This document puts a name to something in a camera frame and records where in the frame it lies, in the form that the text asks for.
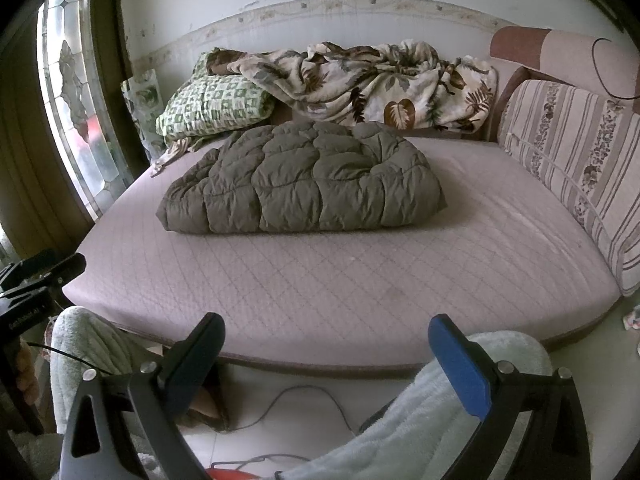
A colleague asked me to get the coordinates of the pink and brown headboard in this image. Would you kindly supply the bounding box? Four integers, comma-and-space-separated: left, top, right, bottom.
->
490, 26, 640, 111

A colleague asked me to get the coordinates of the leaf print blanket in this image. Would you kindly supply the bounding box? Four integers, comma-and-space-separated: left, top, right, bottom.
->
207, 40, 498, 133

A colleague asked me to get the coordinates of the striped floral back cushion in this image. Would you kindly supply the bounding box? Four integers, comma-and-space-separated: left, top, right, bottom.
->
497, 79, 640, 298

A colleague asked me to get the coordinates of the white floral cloth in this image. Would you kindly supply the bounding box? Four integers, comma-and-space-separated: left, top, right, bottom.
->
121, 70, 168, 161

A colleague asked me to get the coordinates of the stained glass window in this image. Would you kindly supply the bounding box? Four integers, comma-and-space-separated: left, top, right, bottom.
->
37, 0, 133, 221

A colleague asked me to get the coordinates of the olive puffer jacket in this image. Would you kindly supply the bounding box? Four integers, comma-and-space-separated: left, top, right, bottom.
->
156, 120, 448, 235

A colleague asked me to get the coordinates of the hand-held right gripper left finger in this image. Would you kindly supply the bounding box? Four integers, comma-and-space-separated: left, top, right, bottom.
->
59, 312, 227, 480

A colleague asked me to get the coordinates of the green checkered pillow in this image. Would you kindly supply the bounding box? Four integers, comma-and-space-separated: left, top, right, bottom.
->
156, 50, 278, 151

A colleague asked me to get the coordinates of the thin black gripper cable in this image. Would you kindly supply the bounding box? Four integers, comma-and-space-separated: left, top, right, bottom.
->
25, 341, 118, 377

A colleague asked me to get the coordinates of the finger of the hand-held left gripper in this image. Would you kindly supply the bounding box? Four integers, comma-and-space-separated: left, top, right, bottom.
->
0, 252, 87, 306

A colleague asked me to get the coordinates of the person's left leg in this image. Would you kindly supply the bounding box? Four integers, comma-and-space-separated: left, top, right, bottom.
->
10, 306, 171, 480

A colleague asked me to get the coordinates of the red floor item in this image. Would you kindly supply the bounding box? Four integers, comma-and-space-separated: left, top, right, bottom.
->
207, 455, 281, 480

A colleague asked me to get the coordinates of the black cable on headboard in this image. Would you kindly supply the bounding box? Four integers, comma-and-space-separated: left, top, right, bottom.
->
591, 37, 640, 101

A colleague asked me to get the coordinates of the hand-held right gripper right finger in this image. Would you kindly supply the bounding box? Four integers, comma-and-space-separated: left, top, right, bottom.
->
428, 314, 591, 480

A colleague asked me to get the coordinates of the pink quilted bed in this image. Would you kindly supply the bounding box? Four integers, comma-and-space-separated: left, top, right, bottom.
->
62, 130, 623, 378

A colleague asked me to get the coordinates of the black floor cable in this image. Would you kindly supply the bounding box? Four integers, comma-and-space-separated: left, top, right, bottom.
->
227, 385, 361, 433

